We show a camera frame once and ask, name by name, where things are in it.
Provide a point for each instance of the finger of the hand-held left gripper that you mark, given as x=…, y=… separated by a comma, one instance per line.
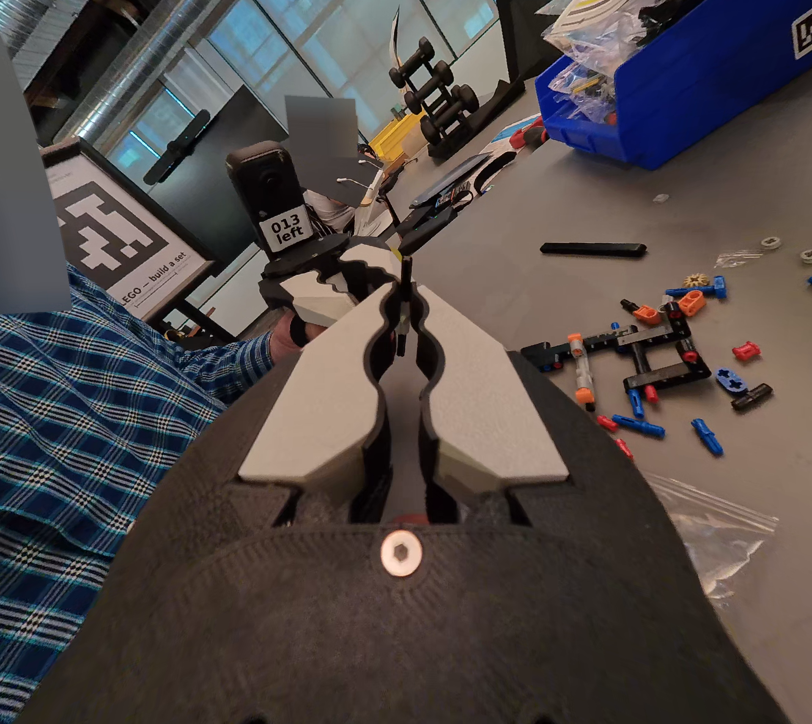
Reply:
x=377, y=261
x=320, y=302

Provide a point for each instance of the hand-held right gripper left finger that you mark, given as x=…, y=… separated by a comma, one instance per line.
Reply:
x=317, y=407

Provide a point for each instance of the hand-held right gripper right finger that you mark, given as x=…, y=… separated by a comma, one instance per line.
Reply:
x=488, y=413

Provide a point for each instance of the black lego axle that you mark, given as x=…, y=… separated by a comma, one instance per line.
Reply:
x=406, y=293

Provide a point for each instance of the person's left forearm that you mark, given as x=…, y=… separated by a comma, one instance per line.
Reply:
x=101, y=419

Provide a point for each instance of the scattered small lego pieces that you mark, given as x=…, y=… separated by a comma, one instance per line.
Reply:
x=641, y=425

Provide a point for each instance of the tan lego gear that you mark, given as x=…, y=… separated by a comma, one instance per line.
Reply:
x=696, y=280

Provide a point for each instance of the person's left hand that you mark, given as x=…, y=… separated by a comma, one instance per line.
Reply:
x=282, y=350

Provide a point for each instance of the black display screen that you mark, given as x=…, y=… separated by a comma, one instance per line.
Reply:
x=209, y=210

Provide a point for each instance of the black electronic device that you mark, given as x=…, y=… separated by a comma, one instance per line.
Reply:
x=428, y=226

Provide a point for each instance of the dark tablet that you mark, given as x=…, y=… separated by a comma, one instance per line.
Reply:
x=447, y=182

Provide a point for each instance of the yellow storage bin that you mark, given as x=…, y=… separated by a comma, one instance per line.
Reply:
x=396, y=134

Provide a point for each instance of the framed marker sign board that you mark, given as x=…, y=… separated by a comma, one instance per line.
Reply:
x=114, y=229

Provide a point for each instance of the black dumbbell rack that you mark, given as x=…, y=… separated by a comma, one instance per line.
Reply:
x=438, y=96

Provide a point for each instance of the long black bar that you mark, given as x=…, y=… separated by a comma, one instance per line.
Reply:
x=593, y=249

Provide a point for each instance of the red and black tool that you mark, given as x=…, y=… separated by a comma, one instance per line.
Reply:
x=530, y=133

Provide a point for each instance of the large window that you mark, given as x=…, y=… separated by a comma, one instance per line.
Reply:
x=355, y=7

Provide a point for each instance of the clear zip bag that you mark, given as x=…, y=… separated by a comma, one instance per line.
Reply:
x=717, y=534

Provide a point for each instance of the small clear plastic bag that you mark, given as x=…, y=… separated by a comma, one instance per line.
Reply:
x=739, y=258

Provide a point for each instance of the pile of clear parts bags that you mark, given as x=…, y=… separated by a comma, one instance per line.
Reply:
x=590, y=52

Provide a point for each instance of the blue bin with printed tag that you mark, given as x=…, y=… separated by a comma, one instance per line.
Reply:
x=710, y=83

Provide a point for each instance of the black conference camera bar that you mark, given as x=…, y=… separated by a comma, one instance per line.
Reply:
x=177, y=147

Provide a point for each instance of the black lego frame assembly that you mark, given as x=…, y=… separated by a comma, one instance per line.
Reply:
x=660, y=343

